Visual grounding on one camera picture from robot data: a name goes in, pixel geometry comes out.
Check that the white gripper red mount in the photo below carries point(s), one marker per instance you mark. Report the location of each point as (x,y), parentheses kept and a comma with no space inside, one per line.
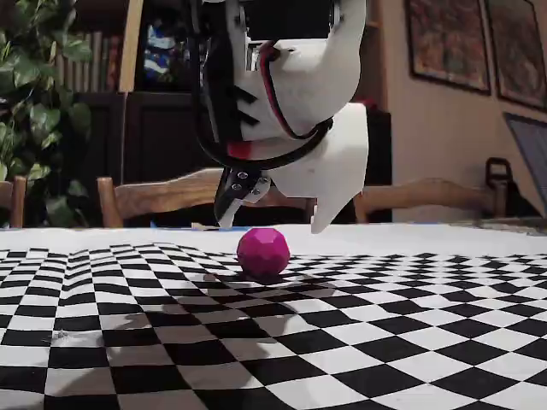
(331,171)

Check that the pink faceted ball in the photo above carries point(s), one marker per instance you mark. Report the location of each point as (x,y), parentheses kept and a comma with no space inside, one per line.
(264,254)

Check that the blue tape strip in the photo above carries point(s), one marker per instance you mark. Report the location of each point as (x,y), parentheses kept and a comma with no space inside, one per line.
(171,226)

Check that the dark wooden cabinet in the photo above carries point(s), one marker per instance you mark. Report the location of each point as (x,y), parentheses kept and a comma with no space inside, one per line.
(162,128)
(102,136)

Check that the black white checkered mat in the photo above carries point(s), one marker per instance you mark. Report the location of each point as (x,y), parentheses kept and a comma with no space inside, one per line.
(384,341)

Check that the starry night painting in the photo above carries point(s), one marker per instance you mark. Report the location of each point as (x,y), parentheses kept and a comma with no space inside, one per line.
(162,55)

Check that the row of old books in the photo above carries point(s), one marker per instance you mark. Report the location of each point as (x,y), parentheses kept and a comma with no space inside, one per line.
(92,64)

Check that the green leafy houseplant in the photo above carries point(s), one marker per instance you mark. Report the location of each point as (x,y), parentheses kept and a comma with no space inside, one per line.
(38,115)

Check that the framed wall picture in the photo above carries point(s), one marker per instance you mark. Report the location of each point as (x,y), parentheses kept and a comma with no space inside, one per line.
(446,42)
(517,47)

